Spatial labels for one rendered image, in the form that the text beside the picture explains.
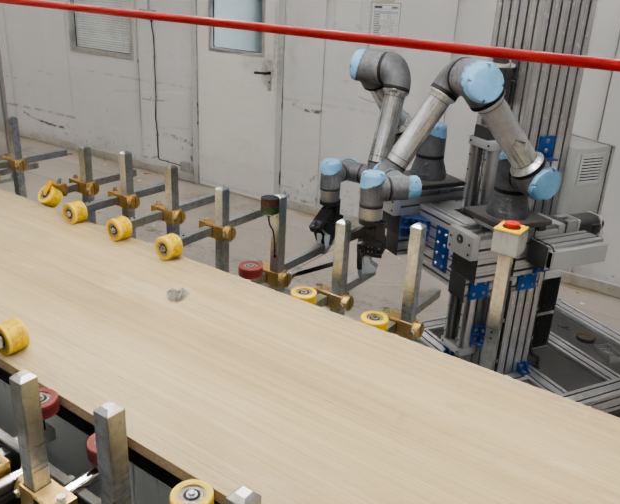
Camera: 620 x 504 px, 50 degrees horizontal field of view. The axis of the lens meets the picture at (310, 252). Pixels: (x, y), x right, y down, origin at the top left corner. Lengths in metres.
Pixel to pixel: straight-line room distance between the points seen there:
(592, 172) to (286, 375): 1.66
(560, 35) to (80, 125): 5.49
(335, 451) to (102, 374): 0.59
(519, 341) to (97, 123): 5.08
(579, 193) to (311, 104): 2.85
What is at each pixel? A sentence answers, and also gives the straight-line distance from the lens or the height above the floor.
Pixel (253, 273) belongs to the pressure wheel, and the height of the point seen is 0.89.
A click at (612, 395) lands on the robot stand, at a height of 0.23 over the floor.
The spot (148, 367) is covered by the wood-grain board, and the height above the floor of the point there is 0.90.
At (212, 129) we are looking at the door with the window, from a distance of 5.96.
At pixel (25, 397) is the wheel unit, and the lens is 1.32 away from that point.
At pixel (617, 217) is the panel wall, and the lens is 4.54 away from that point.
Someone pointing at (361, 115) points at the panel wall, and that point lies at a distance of 5.04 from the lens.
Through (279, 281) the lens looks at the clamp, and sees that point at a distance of 2.23.
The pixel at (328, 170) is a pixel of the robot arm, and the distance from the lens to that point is 2.43.
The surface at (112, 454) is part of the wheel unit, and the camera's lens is 1.15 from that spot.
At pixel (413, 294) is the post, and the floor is 0.95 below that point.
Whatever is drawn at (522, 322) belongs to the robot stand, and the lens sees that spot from 3.01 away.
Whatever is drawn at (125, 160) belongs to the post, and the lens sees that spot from 2.66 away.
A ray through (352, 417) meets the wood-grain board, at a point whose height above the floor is 0.90.
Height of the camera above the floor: 1.79
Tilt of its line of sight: 22 degrees down
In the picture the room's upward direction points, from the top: 3 degrees clockwise
